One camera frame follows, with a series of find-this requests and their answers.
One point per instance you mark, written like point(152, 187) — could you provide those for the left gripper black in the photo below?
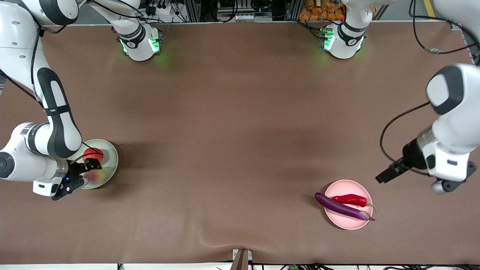
point(411, 156)

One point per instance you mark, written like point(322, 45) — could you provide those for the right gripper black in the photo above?
point(76, 168)

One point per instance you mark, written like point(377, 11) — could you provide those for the red apple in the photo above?
point(93, 153)

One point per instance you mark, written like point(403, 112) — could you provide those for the greenish pink peach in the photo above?
point(96, 177)

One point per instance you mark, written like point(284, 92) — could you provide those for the red chili pepper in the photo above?
point(350, 199)

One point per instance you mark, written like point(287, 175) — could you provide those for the purple eggplant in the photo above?
point(339, 208)

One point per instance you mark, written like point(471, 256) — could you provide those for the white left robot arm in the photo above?
point(453, 127)

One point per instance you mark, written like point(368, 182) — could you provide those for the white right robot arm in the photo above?
point(56, 127)

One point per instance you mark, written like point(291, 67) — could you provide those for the pale green round plate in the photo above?
point(110, 161)

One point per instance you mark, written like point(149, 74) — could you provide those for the pink round plate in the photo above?
point(348, 221)

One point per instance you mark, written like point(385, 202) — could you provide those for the large table mat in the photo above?
point(225, 168)

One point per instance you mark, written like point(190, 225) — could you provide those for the power strip with plugs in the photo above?
point(159, 7)

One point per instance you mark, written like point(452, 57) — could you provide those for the pile of orange objects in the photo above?
point(315, 11)

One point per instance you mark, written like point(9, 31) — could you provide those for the metal equipment rack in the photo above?
point(240, 9)

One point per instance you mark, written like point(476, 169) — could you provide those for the metal table edge bracket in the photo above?
point(241, 259)

